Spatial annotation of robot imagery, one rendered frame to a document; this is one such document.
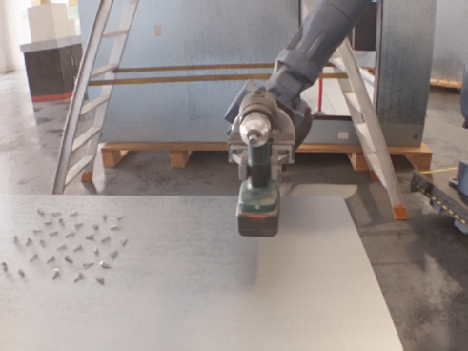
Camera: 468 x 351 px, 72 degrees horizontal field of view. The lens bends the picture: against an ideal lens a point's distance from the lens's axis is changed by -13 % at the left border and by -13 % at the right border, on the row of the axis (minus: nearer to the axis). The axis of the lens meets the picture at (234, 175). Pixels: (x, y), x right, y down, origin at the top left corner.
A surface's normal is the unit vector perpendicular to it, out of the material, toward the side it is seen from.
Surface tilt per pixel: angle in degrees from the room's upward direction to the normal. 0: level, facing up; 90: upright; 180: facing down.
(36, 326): 0
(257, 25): 90
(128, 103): 90
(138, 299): 0
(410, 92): 90
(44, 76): 90
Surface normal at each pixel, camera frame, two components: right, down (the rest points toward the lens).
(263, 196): -0.02, -0.84
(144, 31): -0.11, 0.42
